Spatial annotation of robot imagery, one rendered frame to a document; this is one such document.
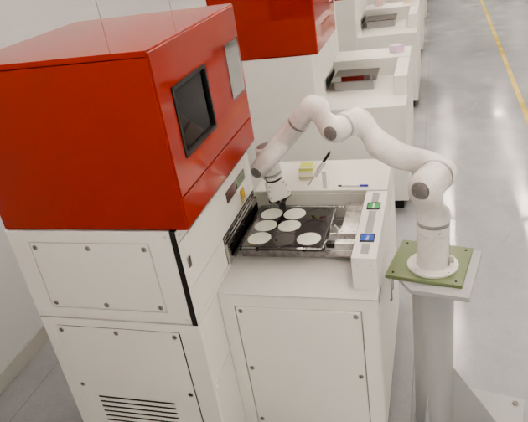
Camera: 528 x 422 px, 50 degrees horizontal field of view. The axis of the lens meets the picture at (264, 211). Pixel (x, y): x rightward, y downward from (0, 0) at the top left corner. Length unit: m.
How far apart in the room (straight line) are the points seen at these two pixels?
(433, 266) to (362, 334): 0.37
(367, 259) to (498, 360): 1.23
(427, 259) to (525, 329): 1.24
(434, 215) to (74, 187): 1.26
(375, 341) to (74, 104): 1.36
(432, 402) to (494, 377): 0.50
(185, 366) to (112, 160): 0.87
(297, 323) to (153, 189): 0.80
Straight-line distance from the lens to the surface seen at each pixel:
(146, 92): 1.73
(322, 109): 2.17
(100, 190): 1.96
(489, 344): 3.20
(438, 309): 2.30
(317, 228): 2.43
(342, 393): 2.46
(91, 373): 2.56
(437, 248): 2.17
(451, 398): 2.68
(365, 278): 2.13
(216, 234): 2.24
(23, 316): 3.64
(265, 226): 2.49
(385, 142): 2.10
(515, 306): 3.47
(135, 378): 2.46
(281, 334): 2.30
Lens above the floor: 2.10
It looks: 27 degrees down
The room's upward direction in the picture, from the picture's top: 9 degrees counter-clockwise
